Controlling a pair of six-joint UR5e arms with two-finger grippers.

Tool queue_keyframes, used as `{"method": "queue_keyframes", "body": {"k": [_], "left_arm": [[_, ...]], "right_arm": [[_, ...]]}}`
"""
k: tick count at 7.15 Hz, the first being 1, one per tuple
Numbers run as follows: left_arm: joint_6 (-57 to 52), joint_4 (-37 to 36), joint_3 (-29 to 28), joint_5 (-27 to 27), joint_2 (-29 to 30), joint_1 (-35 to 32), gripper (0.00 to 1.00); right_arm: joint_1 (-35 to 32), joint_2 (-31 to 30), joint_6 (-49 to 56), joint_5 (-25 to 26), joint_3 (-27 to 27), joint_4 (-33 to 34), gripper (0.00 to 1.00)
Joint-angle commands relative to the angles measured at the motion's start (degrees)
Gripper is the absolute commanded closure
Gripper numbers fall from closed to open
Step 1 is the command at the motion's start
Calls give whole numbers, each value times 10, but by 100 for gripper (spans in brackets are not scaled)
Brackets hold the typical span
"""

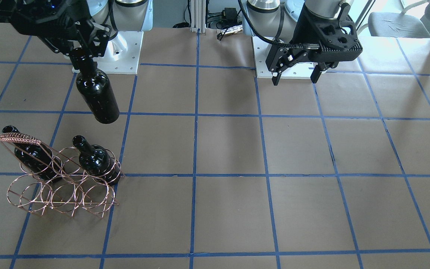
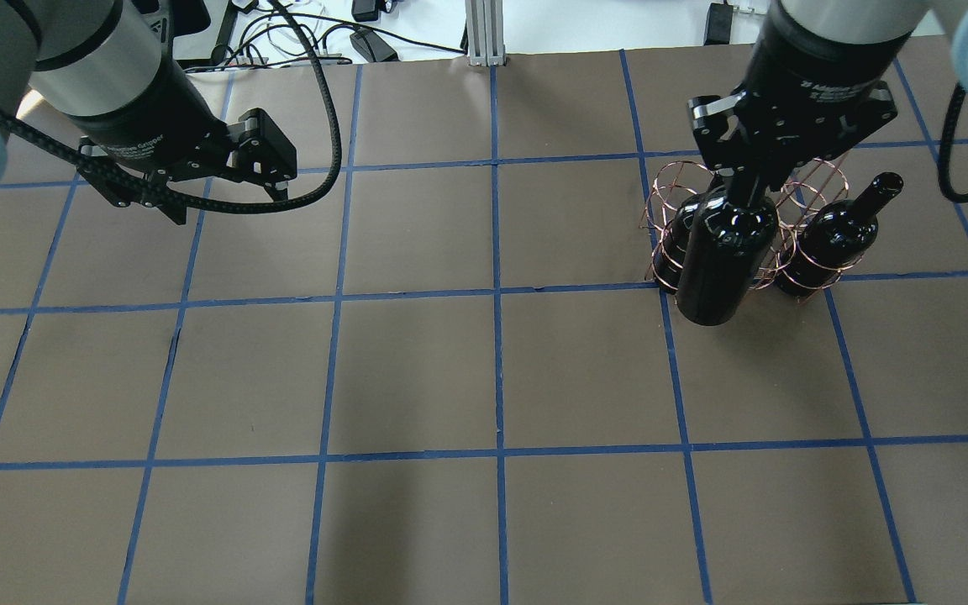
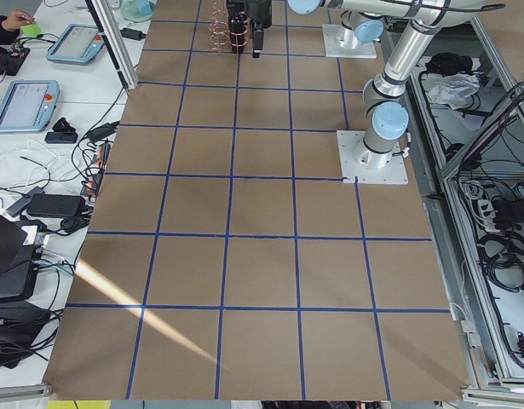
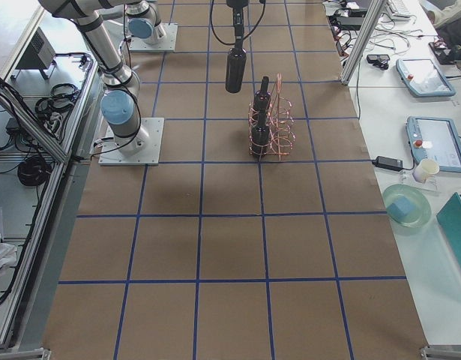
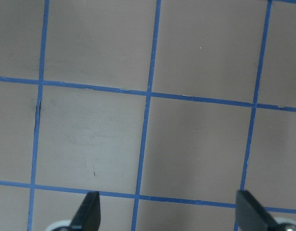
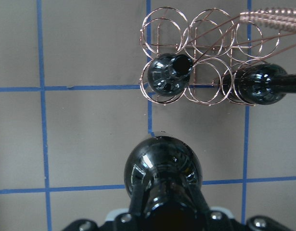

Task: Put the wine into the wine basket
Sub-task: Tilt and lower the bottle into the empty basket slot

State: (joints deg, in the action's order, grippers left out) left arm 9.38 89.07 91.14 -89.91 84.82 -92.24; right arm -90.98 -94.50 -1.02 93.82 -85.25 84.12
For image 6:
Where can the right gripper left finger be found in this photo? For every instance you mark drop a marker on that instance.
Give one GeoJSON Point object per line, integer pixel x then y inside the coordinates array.
{"type": "Point", "coordinates": [139, 198]}

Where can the black bottle under basket handle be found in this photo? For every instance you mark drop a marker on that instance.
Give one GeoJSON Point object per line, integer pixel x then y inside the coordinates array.
{"type": "Point", "coordinates": [264, 84]}

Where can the black bottle in basket end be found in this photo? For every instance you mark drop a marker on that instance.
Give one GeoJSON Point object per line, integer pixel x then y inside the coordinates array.
{"type": "Point", "coordinates": [169, 74]}

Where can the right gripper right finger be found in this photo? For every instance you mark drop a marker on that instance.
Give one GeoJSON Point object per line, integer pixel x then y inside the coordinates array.
{"type": "Point", "coordinates": [198, 199]}

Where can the black wine bottle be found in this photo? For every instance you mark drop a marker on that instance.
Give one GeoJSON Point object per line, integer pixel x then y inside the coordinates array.
{"type": "Point", "coordinates": [166, 166]}

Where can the copper wire wine basket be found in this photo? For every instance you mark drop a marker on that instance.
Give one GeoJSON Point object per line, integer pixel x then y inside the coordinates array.
{"type": "Point", "coordinates": [218, 44]}

